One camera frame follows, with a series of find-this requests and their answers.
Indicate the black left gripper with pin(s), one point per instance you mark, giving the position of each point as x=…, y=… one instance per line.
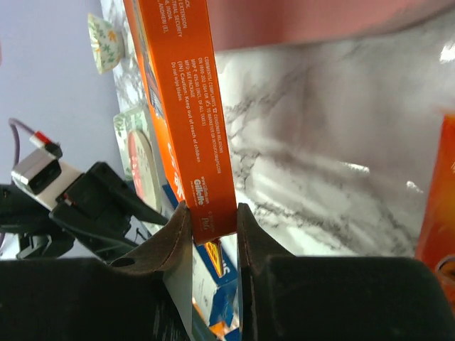
x=97, y=210

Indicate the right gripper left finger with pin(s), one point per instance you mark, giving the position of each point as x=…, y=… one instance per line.
x=86, y=299

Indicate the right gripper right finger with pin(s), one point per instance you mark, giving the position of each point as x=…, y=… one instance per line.
x=288, y=297

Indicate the white Harrys razor box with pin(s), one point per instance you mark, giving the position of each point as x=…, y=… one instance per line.
x=215, y=293

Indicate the orange Gillette box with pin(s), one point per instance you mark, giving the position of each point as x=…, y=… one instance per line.
x=435, y=246
x=174, y=50

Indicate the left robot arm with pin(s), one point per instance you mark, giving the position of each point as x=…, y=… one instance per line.
x=38, y=236

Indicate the pink three-tier shelf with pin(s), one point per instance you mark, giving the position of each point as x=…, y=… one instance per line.
x=247, y=24

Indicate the pink cream round plate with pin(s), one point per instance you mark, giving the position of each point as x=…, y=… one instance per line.
x=145, y=177

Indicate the floral serving tray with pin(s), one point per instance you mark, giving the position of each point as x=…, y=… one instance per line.
x=126, y=124

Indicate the small floral bowl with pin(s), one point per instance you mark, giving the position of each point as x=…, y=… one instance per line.
x=107, y=43

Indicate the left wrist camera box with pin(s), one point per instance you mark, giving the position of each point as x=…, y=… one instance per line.
x=42, y=175

